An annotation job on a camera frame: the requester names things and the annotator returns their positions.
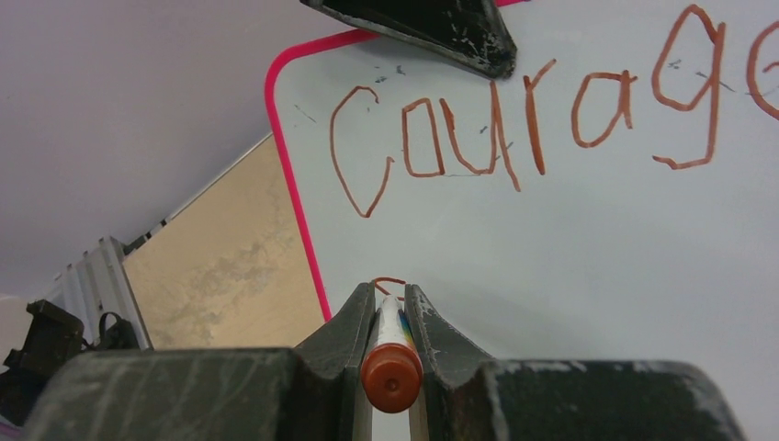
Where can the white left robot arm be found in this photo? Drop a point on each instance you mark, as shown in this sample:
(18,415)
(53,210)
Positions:
(38,337)

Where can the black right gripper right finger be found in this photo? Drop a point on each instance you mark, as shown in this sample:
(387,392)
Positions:
(467,394)

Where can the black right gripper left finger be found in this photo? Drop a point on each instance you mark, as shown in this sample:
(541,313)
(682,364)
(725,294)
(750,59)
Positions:
(310,391)

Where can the white marker pen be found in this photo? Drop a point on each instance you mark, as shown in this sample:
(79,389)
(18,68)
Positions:
(391,371)

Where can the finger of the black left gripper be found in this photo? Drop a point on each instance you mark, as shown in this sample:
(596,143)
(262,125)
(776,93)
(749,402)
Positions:
(471,33)

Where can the pink framed whiteboard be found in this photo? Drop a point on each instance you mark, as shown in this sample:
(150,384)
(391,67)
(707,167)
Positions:
(616,198)

